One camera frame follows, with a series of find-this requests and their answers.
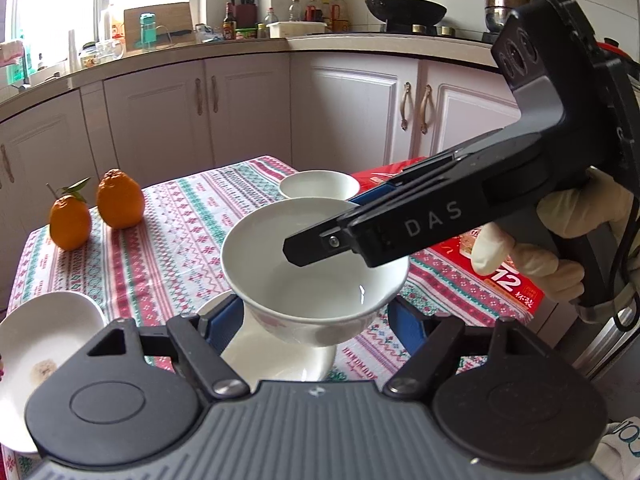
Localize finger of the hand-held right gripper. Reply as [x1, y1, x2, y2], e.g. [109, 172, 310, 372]
[283, 209, 362, 268]
[347, 152, 483, 209]

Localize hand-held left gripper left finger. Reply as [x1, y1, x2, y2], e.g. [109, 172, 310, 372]
[82, 294, 252, 402]

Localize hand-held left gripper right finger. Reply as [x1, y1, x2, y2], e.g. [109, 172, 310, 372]
[381, 297, 558, 401]

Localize white bowl with pink flowers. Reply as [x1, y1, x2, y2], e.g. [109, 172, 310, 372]
[196, 289, 337, 384]
[220, 197, 410, 349]
[278, 170, 361, 202]

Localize stained white plate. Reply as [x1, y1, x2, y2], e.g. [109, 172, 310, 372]
[0, 290, 108, 455]

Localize person's right hand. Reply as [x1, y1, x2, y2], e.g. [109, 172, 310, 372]
[470, 167, 632, 307]

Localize red cardboard box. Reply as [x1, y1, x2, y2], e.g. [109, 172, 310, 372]
[349, 156, 547, 319]

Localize pot with red lid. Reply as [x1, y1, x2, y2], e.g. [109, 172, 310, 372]
[597, 36, 640, 68]

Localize kitchen countertop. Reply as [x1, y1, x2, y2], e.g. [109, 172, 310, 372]
[0, 32, 506, 118]

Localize leafless orange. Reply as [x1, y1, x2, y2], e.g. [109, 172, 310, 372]
[96, 168, 146, 230]

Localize stainless steel pot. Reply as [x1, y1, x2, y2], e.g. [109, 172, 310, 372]
[472, 0, 540, 34]

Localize orange with green leaves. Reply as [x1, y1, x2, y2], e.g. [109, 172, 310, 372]
[46, 177, 94, 252]

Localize black wok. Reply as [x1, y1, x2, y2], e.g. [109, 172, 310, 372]
[331, 0, 449, 27]

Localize stainless steel appliance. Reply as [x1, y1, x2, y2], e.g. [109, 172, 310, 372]
[542, 285, 640, 383]

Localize white kitchen cabinets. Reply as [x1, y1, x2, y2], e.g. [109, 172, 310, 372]
[0, 52, 531, 311]

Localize knife block with knives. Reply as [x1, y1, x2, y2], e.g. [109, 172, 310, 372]
[229, 0, 259, 32]

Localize person's white fleece clothing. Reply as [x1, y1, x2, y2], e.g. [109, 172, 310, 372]
[597, 407, 640, 467]

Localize wooden cutting board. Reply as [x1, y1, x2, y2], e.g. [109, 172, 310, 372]
[123, 2, 194, 47]

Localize green water bottle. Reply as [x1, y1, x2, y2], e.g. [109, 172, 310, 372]
[134, 12, 164, 51]

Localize glass jar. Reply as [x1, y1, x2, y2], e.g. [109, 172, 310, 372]
[79, 40, 126, 69]

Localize white slim bottle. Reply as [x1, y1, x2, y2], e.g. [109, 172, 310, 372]
[67, 29, 81, 74]

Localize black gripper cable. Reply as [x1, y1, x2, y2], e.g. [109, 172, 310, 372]
[607, 207, 640, 333]

